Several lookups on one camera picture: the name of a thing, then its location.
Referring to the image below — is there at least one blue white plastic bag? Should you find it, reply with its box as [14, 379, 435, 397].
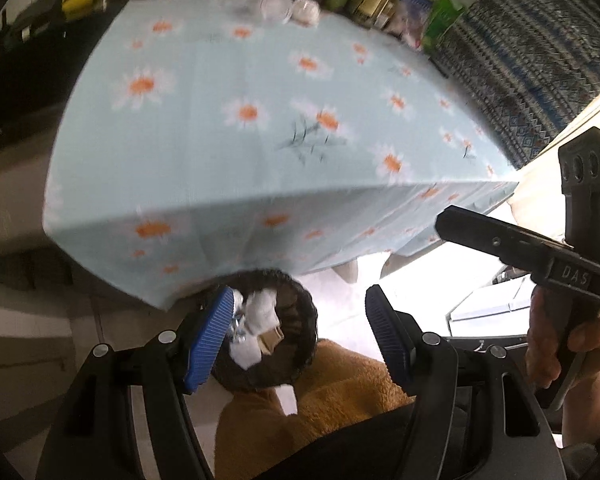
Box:
[385, 0, 434, 51]

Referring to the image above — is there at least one patterned blue curtain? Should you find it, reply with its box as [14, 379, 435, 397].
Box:
[432, 0, 600, 168]

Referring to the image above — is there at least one green refill pouch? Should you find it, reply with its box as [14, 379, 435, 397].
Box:
[422, 0, 465, 54]

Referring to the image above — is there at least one person's right hand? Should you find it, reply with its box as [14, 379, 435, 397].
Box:
[524, 286, 600, 449]

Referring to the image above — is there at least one black lined trash bin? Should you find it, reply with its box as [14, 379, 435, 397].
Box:
[213, 270, 317, 392]

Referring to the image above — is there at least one black yellow item by sink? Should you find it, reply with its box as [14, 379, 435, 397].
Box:
[1, 0, 109, 50]

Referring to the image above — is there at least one white cloth front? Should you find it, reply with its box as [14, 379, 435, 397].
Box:
[227, 288, 280, 370]

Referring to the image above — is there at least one daisy print blue tablecloth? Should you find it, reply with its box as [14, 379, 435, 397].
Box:
[43, 0, 517, 309]

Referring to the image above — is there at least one clear plastic lid container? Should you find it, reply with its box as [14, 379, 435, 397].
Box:
[258, 0, 294, 24]

